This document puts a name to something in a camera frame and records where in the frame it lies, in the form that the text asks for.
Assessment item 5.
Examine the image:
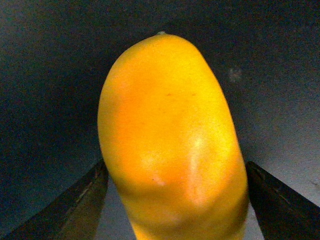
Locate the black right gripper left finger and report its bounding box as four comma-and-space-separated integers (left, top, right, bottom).
4, 160, 109, 240

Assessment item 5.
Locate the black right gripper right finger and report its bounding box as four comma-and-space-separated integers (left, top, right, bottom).
246, 161, 320, 240

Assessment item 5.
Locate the yellow orange mango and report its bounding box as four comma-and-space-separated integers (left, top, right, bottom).
97, 33, 249, 240

